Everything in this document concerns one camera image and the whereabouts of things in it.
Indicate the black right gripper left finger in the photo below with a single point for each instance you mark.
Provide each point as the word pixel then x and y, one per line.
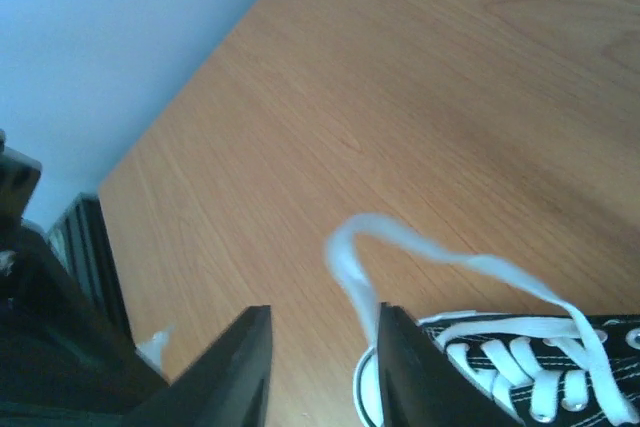
pixel 228 385

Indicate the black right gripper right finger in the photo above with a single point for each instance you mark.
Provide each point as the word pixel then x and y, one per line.
pixel 420 387

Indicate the black white canvas sneaker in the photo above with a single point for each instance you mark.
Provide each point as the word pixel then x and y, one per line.
pixel 539 379

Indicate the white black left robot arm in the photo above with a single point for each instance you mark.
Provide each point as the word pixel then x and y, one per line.
pixel 62 362

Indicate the black aluminium frame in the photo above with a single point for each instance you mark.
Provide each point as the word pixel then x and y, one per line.
pixel 80 241

